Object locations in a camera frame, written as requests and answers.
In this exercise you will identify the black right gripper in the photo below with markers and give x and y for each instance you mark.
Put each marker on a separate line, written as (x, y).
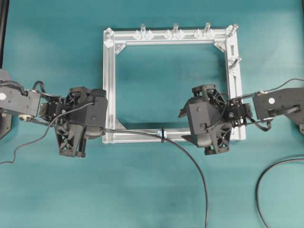
(205, 112)

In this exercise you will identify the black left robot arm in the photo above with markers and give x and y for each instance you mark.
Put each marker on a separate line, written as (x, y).
(33, 105)

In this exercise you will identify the black zip tie loop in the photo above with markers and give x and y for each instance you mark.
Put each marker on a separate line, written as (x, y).
(162, 134)

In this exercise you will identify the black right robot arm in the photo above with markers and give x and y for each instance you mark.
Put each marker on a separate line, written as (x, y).
(261, 107)

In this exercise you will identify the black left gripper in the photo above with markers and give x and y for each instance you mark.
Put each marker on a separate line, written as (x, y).
(85, 121)

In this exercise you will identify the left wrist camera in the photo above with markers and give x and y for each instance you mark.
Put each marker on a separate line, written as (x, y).
(98, 92)

